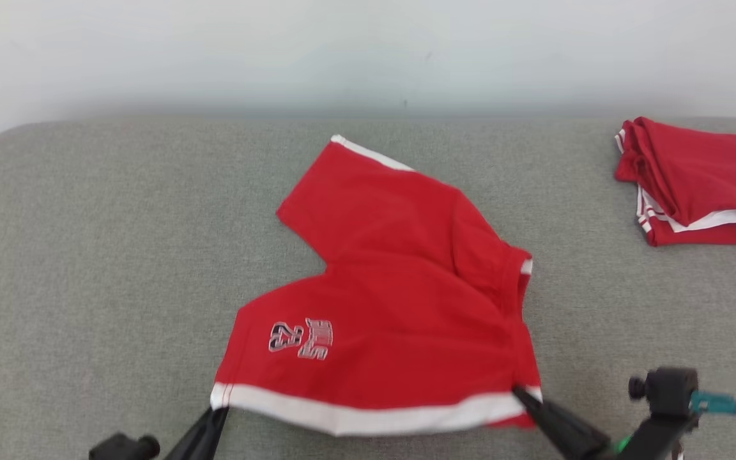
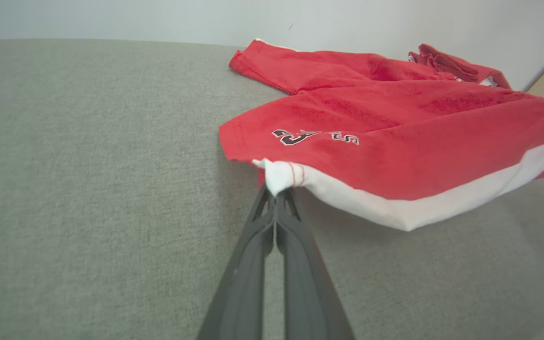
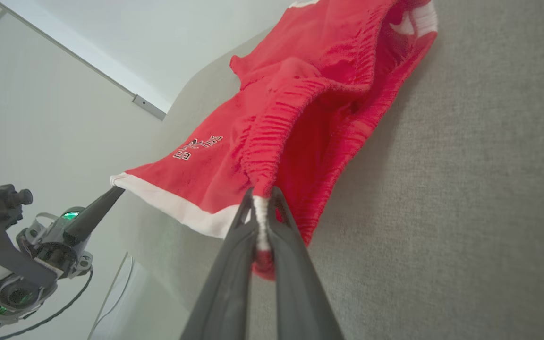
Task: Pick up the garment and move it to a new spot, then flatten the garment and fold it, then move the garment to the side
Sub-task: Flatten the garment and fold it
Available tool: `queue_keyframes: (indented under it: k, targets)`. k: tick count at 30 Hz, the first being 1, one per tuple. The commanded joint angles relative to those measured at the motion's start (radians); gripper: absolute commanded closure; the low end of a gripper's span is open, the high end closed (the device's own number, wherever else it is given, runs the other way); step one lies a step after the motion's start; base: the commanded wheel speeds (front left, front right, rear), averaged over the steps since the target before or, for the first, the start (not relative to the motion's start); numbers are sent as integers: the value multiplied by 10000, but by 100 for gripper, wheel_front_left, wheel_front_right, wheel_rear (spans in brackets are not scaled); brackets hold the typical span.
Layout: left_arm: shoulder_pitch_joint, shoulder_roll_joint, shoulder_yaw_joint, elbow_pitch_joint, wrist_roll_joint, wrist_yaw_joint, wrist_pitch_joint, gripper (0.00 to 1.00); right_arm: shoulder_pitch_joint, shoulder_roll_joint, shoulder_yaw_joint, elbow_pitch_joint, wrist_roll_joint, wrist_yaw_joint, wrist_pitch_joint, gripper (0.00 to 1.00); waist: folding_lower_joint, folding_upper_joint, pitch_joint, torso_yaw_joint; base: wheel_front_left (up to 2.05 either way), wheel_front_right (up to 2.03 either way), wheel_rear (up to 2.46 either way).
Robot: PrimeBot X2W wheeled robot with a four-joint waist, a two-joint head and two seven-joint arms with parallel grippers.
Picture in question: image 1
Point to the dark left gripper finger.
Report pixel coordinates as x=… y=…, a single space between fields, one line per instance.
x=199 y=441

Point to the red t-shirt white sleeves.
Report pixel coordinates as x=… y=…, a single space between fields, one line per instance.
x=694 y=179

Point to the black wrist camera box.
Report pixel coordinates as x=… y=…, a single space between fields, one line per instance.
x=122 y=448
x=668 y=391

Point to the grey fabric sofa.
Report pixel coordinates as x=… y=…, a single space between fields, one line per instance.
x=119 y=223

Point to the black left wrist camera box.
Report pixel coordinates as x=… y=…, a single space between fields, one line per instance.
x=122 y=448

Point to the red shorts white trim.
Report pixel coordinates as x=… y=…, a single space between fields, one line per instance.
x=393 y=306

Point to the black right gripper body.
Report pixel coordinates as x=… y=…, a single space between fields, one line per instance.
x=652 y=441

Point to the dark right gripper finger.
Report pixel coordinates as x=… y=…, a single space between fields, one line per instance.
x=566 y=431

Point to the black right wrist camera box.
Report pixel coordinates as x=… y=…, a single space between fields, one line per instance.
x=668 y=391

